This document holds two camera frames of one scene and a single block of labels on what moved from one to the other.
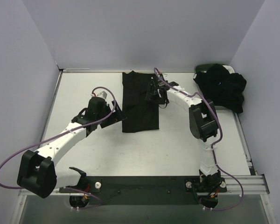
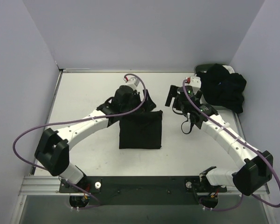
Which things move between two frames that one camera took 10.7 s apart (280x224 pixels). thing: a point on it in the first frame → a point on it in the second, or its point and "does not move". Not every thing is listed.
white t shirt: [229, 68] does not move
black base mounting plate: [116, 190] does not move
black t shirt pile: [225, 89] does not move
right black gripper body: [154, 91] → [173, 95]
